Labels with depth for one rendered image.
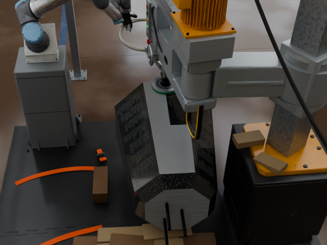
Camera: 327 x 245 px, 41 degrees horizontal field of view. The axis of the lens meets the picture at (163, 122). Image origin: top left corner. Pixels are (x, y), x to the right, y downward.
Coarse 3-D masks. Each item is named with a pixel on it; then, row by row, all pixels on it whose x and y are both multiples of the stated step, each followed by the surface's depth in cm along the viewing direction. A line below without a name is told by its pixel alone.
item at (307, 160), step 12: (264, 132) 307; (312, 132) 308; (264, 144) 298; (312, 144) 299; (252, 156) 294; (276, 156) 289; (300, 156) 290; (312, 156) 290; (324, 156) 290; (264, 168) 281; (288, 168) 281; (300, 168) 281; (312, 168) 282; (324, 168) 282
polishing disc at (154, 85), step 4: (160, 76) 345; (156, 80) 341; (160, 80) 341; (152, 84) 337; (156, 84) 337; (160, 84) 337; (156, 88) 332; (160, 88) 333; (164, 88) 333; (168, 88) 333; (172, 88) 333; (164, 92) 331
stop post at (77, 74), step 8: (72, 0) 432; (72, 8) 435; (72, 16) 441; (72, 24) 447; (72, 32) 452; (72, 40) 459; (72, 48) 465; (72, 56) 471; (72, 72) 495; (80, 72) 486; (72, 80) 484
